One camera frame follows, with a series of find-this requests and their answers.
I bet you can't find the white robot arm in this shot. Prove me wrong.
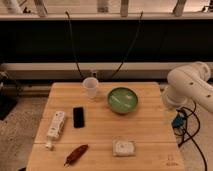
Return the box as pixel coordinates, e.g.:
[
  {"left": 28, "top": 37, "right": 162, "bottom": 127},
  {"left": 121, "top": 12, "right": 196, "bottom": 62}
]
[{"left": 162, "top": 62, "right": 213, "bottom": 114}]

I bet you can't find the green ceramic bowl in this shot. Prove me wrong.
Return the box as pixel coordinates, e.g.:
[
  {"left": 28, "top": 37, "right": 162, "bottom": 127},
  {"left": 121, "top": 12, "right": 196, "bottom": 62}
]
[{"left": 107, "top": 87, "right": 138, "bottom": 114}]

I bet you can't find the clear plastic cup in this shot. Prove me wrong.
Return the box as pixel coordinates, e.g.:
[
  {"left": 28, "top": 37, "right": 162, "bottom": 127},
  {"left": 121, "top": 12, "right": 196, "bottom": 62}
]
[{"left": 82, "top": 77, "right": 99, "bottom": 98}]

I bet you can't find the black smartphone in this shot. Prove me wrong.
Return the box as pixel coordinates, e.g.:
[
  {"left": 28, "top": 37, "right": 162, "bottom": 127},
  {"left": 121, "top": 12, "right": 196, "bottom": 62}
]
[{"left": 73, "top": 107, "right": 85, "bottom": 128}]

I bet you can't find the white game remote controller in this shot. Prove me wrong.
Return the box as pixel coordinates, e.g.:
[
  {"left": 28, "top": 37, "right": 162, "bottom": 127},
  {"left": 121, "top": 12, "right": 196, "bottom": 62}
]
[{"left": 47, "top": 111, "right": 66, "bottom": 139}]

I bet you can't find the blue box on floor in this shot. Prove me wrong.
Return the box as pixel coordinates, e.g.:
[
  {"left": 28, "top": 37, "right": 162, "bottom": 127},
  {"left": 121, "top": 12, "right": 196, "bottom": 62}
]
[{"left": 172, "top": 114, "right": 185, "bottom": 128}]

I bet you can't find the black equipment at left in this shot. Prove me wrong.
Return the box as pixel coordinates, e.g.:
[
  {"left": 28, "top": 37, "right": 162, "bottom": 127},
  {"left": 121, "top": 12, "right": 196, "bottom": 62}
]
[{"left": 0, "top": 71, "right": 22, "bottom": 121}]

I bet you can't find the right black hanging cable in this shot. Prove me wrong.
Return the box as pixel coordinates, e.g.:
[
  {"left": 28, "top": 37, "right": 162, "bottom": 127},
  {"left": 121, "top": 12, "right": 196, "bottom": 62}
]
[{"left": 108, "top": 11, "right": 144, "bottom": 80}]

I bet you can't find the black hanging cable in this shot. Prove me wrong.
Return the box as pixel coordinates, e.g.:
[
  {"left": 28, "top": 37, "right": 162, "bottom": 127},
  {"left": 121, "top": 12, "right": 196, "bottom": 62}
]
[
  {"left": 108, "top": 11, "right": 144, "bottom": 80},
  {"left": 64, "top": 10, "right": 85, "bottom": 80}
]

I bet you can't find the left black hanging cable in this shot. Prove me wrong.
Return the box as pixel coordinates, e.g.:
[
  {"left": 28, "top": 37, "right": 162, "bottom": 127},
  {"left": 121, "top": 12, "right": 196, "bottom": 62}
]
[{"left": 64, "top": 10, "right": 85, "bottom": 80}]

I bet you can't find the black floor cable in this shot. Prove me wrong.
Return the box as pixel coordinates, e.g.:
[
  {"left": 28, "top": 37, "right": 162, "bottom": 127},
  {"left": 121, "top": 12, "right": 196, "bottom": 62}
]
[{"left": 173, "top": 101, "right": 209, "bottom": 171}]

